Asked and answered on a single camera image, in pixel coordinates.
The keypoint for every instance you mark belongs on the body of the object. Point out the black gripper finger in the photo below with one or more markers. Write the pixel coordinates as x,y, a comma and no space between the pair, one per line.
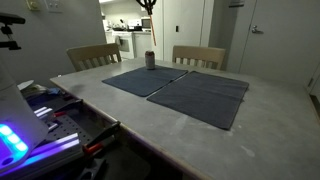
144,4
152,3

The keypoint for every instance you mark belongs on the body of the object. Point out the red drinking straw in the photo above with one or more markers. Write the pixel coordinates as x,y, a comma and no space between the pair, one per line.
153,30

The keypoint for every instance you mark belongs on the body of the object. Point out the white robot base with LEDs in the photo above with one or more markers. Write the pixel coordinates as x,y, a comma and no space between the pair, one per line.
21,129

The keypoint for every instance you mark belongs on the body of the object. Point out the silver and red soda can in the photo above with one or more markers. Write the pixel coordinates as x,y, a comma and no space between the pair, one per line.
150,60

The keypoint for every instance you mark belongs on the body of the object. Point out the white kitchen stove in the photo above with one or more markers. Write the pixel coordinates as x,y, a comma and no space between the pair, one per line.
124,40

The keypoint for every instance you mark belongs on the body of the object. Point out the left wooden chair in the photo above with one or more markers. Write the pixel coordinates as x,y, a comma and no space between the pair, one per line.
86,57

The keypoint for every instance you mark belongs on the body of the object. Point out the wooden chair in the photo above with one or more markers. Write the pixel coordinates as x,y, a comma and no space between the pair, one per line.
86,57
205,57

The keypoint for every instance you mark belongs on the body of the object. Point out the dark blue left placemat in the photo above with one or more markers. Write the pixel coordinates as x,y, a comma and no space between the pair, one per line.
143,82

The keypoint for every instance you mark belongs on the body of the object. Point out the right wooden chair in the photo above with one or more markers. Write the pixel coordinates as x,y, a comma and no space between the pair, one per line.
205,57

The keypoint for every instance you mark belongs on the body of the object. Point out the dark grey right placemat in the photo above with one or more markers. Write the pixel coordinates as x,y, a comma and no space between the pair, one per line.
208,98

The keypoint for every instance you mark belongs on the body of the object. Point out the black perforated mounting board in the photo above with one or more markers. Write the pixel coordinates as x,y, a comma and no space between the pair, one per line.
64,126

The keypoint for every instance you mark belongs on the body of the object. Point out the white wall switch plate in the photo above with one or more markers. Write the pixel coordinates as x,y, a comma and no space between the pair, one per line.
54,6

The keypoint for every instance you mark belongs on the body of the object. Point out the black camera on mount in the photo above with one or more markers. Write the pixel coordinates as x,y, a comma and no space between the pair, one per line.
9,19

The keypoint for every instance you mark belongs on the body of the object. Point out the grey door with handle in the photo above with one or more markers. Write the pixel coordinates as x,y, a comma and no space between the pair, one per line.
283,41

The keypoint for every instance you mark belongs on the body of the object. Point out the black orange-handled clamp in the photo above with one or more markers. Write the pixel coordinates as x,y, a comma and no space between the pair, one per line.
97,143

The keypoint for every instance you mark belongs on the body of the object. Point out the aluminium extrusion rail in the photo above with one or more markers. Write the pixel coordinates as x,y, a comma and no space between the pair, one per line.
46,158

